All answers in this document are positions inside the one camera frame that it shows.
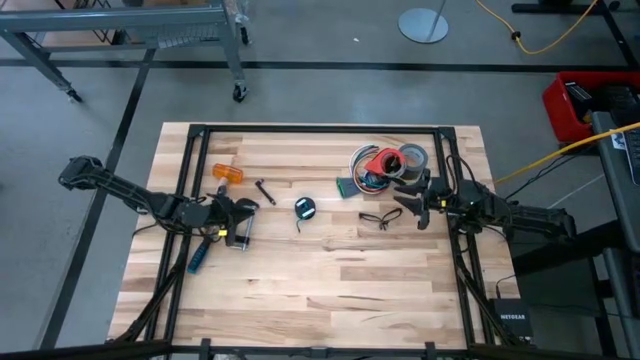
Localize black round cord spool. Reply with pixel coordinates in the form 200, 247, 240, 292
293, 196, 317, 220

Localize red wire loop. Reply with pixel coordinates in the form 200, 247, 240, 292
357, 149, 399, 194

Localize grey desk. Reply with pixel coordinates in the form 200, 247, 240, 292
592, 110, 640, 360

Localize metal rolling cart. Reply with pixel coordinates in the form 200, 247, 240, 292
0, 0, 251, 105

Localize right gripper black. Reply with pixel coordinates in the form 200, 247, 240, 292
393, 168, 469, 231

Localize white wire loop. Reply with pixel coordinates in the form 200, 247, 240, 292
348, 144, 381, 177

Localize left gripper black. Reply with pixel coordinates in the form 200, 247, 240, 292
197, 194, 260, 232

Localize yellow extension cord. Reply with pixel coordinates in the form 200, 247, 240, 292
474, 0, 600, 56

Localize small black hex tool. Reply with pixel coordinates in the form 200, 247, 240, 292
254, 178, 277, 206

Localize black aluminium table frame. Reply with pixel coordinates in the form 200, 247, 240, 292
107, 123, 532, 359

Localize black-framed safety glasses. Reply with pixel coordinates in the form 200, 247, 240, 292
358, 207, 404, 232

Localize round metal stand base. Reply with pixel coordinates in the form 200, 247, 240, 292
398, 0, 450, 45

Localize black box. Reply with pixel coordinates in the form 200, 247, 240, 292
563, 81, 595, 124

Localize blue-handled screwdriver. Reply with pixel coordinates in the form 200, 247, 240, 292
187, 237, 214, 275

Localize red plastic bin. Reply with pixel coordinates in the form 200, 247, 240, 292
542, 70, 640, 144

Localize orange-head wooden mallet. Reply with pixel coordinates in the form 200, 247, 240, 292
204, 162, 245, 201

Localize grey duct tape roll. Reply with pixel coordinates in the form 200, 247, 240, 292
398, 143, 430, 181

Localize red tape dispenser with roll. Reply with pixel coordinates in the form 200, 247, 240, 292
364, 147, 409, 177

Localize black Netgear switch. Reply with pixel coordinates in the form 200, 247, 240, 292
489, 298, 535, 339

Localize white floor cable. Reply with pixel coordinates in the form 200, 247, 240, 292
547, 172, 607, 210

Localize yellow hanging cable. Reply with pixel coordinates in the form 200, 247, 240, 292
494, 122, 640, 185

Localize grey pouch with green trim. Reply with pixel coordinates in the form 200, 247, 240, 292
335, 177, 362, 200

